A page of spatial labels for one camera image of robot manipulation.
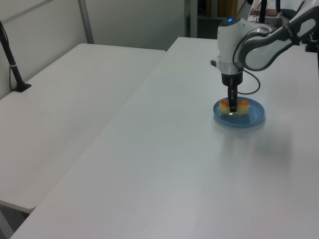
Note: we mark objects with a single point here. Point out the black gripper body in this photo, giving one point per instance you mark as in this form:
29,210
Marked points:
232,79

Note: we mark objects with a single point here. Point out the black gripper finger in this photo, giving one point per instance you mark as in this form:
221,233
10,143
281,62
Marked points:
233,99
228,92

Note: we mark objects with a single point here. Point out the bread with orange crust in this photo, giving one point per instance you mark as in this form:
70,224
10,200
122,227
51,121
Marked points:
243,107

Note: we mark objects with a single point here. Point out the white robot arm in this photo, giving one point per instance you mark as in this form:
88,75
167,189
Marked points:
256,47

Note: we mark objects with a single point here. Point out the blue round plate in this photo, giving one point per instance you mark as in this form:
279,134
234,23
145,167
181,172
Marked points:
254,113

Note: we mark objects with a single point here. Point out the black vertical pole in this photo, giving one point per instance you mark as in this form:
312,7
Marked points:
263,10

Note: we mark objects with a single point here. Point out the black clamp stand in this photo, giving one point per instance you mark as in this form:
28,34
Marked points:
312,44

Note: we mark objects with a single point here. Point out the grey metal partition post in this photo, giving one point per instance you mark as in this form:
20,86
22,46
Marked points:
86,21

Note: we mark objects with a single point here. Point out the black camera stand pole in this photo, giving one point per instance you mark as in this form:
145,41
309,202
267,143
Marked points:
12,67

